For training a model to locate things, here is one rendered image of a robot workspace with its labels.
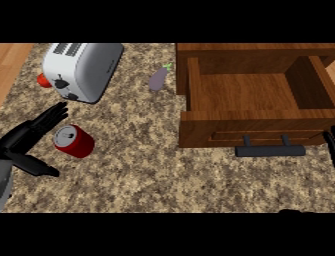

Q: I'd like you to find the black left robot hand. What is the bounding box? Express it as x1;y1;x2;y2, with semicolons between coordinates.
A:
0;101;71;178

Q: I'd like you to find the red can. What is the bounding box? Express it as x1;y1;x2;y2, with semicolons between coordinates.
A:
52;124;96;159

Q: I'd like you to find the wooden drawer front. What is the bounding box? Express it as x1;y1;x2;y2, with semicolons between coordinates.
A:
179;108;335;149

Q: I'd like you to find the wooden drawer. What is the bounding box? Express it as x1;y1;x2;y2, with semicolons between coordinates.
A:
179;108;335;149
185;55;335;114

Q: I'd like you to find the red round object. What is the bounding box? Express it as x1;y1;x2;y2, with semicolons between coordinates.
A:
36;73;53;89

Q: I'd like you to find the silver toaster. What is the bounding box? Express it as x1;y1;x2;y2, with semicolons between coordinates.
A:
43;42;126;105

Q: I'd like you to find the purple eggplant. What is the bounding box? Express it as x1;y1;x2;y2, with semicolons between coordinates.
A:
148;62;175;92

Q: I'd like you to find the dark grey drawer handle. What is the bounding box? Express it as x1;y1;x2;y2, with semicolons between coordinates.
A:
234;134;307;158

